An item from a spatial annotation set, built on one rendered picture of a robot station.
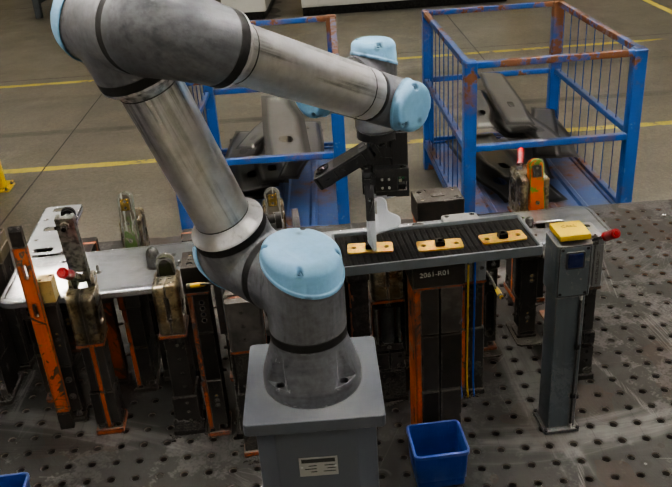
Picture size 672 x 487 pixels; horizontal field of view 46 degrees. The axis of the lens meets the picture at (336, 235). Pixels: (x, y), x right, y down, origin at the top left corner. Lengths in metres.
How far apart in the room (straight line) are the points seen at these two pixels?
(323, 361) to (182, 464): 0.66
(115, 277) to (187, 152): 0.79
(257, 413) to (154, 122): 0.44
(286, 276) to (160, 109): 0.28
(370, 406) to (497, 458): 0.57
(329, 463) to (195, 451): 0.59
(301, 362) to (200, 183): 0.29
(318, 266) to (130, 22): 0.41
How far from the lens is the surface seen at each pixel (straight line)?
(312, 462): 1.24
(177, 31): 0.92
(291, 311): 1.12
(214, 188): 1.13
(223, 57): 0.93
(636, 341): 2.09
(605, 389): 1.92
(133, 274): 1.84
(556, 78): 4.90
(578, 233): 1.54
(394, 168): 1.38
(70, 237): 1.66
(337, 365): 1.19
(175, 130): 1.08
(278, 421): 1.18
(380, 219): 1.39
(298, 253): 1.12
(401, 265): 1.42
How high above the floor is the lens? 1.84
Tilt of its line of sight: 26 degrees down
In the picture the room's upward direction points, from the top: 4 degrees counter-clockwise
